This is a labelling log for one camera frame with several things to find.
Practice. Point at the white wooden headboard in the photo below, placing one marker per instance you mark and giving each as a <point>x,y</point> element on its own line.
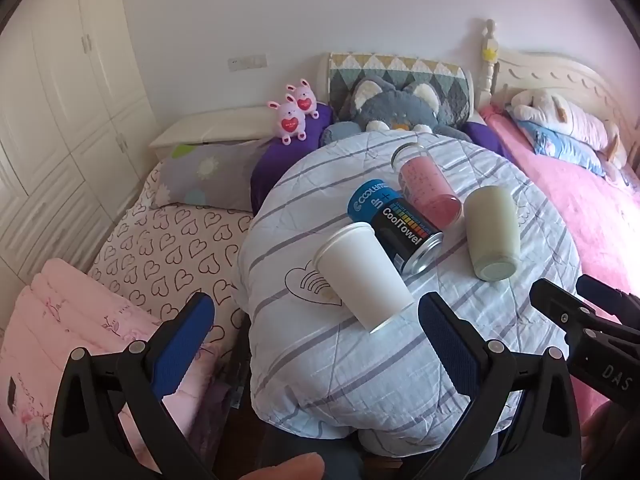
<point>540,67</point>

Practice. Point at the grey cat plush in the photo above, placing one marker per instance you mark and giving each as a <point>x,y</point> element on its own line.
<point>395,107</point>

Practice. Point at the grey flower print pillow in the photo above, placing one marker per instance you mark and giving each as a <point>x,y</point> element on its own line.
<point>215,182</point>

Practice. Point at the pink glass cup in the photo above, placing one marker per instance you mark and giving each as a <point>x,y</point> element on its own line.
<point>427,190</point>

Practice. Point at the white wall socket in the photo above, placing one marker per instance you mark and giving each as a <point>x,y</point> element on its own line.
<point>247,62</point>

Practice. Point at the white wardrobe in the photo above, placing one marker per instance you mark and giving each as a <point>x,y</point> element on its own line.
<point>60,85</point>

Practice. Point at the diamond pattern cushion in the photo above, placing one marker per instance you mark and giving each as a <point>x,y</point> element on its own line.
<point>400,64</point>

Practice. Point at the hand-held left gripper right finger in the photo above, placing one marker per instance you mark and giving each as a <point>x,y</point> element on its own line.
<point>449,345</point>

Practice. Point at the folded pink floral quilt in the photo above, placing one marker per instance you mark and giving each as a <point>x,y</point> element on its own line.
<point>60,310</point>

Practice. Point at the pink bunny toy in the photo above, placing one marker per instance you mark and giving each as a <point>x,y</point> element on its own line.
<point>305,101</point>
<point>291,121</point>

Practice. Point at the black and blue can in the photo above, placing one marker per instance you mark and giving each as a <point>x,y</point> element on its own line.
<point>400,232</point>

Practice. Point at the person's left hand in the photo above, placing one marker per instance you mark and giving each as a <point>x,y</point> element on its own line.
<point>292,467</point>

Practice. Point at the white paper cup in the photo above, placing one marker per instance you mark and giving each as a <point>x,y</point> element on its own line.
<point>360,280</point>

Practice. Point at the purple pillow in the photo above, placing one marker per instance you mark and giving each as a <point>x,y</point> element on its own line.
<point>482,137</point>
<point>280,160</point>

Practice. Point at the pink blanket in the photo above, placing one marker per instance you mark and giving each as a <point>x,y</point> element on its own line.
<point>565,197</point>

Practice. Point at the striped light blue quilt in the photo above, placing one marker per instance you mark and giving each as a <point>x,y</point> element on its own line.
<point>350,365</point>

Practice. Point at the white plush dog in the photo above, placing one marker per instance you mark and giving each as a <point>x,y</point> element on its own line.
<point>560,115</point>

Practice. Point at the cream plastic cup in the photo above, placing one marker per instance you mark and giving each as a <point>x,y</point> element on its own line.
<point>492,230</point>

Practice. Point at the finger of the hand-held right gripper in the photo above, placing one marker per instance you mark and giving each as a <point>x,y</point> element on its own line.
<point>602,291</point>
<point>557,307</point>

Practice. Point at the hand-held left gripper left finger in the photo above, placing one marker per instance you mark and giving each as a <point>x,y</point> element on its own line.
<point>184,342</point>

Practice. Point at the heart print bed sheet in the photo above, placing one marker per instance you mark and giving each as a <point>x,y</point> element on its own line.
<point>165,245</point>

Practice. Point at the blue print pillow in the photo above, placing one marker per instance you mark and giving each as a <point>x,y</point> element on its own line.
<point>565,149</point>

